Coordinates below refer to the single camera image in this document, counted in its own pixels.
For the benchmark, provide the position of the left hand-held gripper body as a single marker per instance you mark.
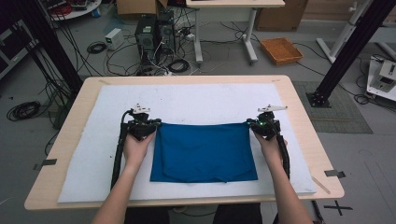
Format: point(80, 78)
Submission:
point(140, 126)

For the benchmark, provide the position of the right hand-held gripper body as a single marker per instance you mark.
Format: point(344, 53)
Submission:
point(267, 127)

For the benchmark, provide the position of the blue t-shirt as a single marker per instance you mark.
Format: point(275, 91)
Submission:
point(202, 152)

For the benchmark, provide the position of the person's right hand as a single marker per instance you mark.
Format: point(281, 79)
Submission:
point(272, 152)

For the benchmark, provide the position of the person's left hand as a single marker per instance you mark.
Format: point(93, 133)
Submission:
point(137, 152)

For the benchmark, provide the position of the white felt mat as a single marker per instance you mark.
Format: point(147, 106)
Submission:
point(193, 99)

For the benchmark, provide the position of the wooden table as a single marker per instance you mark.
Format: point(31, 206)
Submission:
point(77, 109)

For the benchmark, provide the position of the grey floor mat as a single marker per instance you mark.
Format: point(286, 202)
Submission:
point(342, 118)

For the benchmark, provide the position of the orange basket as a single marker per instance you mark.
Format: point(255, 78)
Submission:
point(281, 50)

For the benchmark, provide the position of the thin wooden stick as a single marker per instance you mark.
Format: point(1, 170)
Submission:
point(320, 184)

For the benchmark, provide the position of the black tape strip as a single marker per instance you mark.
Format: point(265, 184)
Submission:
point(46, 163)
point(334, 173)

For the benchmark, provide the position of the black computer tower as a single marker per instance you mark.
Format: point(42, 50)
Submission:
point(152, 37)

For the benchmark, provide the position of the person's left leg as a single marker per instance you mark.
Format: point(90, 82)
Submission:
point(146, 216)

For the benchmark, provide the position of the person's leg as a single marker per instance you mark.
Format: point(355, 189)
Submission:
point(236, 214)
point(146, 216)

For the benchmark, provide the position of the person's right leg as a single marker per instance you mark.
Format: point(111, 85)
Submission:
point(236, 214)

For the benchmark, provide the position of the white box device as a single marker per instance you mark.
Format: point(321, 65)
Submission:
point(114, 38)

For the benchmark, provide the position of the black tape cross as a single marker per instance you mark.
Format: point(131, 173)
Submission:
point(337, 207)

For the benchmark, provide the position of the large brown cardboard box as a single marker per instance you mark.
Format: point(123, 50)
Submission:
point(280, 15)

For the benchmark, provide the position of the white desk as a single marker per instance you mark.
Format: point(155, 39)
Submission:
point(236, 3)

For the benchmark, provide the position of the white metal stand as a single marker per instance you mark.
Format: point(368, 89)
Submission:
point(342, 34)

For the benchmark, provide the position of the white machine on board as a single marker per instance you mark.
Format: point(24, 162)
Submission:
point(384, 76)

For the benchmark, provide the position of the round white table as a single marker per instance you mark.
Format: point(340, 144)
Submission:
point(74, 11)

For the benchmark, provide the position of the black equipment rack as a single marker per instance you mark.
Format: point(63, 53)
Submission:
point(14, 49)

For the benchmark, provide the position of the black aluminium post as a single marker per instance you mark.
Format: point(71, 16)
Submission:
point(348, 53)
point(53, 46)

